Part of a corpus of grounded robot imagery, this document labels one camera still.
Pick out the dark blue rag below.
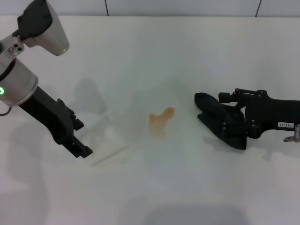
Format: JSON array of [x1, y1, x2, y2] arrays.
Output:
[[194, 92, 248, 150]]

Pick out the brown water stain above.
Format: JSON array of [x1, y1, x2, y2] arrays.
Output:
[[148, 106, 176, 139]]

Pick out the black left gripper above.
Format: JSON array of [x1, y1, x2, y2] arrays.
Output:
[[19, 85, 94, 159]]

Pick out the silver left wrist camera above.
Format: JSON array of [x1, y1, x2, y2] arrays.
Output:
[[16, 0, 70, 57]]

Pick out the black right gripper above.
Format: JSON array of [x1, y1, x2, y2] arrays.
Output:
[[218, 88, 300, 139]]

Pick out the white translucent cup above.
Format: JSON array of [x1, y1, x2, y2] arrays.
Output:
[[78, 113, 129, 167]]

